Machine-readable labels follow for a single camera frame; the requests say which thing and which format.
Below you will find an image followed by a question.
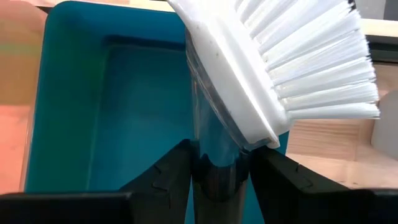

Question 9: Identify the teal plastic tray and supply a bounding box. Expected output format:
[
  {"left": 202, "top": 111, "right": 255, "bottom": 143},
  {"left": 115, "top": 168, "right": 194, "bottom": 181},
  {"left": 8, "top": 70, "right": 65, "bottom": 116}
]
[{"left": 24, "top": 0, "right": 290, "bottom": 224}]

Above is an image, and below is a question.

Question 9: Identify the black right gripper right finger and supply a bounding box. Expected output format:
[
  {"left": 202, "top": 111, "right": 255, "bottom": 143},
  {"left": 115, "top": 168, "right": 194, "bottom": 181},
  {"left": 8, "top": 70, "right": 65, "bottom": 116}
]
[{"left": 250, "top": 146, "right": 398, "bottom": 224}]

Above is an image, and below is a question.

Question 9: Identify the white dish brush black handle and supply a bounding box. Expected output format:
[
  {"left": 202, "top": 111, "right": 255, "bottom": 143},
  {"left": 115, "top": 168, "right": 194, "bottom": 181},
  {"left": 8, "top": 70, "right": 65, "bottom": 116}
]
[{"left": 167, "top": 0, "right": 382, "bottom": 224}]

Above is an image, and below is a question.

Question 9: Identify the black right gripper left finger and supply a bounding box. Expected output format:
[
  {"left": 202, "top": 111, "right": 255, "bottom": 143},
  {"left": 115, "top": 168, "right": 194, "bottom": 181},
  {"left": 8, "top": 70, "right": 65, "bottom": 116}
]
[{"left": 0, "top": 139, "right": 192, "bottom": 224}]

